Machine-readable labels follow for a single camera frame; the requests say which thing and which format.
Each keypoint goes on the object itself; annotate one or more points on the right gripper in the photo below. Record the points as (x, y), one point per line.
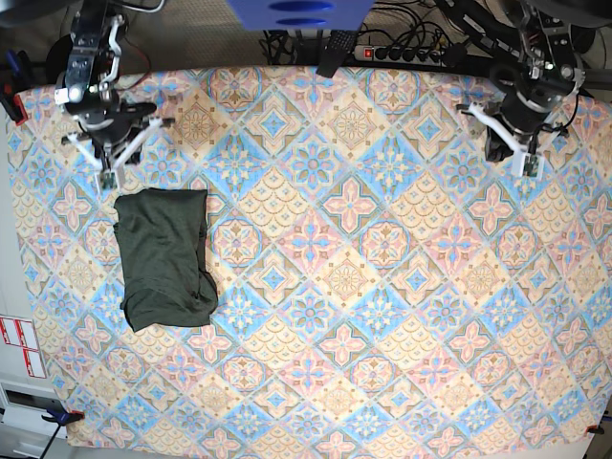
(86, 90)

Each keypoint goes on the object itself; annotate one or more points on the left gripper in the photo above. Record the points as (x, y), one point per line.
(549, 72)

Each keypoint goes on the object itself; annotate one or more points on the dark green long-sleeve shirt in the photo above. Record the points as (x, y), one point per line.
(162, 234)

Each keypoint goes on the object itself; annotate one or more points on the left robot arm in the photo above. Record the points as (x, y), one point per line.
(500, 40)

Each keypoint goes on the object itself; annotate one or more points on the black round stool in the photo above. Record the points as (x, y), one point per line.
(57, 58)

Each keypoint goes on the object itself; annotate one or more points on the white power strip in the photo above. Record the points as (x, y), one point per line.
(398, 54)

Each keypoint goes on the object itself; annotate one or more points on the blue orange clamp upper left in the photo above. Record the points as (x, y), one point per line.
(12, 83)

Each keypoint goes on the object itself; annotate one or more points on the blue orange clamp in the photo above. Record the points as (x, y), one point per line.
(12, 83)
(62, 417)

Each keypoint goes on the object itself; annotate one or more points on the black remote control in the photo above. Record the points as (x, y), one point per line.
(340, 44)

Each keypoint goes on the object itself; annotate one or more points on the blue box overhead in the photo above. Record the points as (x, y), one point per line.
(260, 15)

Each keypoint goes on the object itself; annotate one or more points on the colourful patterned tablecloth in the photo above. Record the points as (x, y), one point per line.
(384, 292)

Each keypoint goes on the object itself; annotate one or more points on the red white labels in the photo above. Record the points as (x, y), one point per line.
(18, 335)

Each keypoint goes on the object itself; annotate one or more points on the blue orange clamp lower left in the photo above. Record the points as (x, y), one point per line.
(62, 417)

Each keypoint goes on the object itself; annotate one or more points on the orange clamp lower right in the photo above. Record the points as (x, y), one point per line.
(596, 430)

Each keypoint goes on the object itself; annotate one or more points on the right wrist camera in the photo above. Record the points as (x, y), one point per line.
(108, 180)

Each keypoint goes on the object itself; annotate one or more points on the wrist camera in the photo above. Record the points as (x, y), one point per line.
(532, 166)
(108, 180)

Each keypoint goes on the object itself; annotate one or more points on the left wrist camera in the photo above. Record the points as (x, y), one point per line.
(532, 166)

